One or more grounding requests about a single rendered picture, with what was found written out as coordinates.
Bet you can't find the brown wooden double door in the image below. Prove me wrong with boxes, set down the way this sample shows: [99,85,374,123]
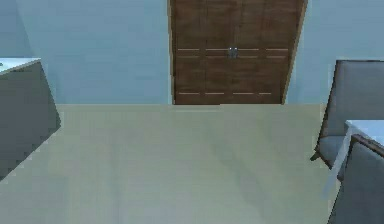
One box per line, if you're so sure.
[167,0,309,106]

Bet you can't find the grey cabinet with white top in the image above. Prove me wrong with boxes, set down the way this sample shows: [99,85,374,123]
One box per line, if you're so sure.
[0,57,62,182]

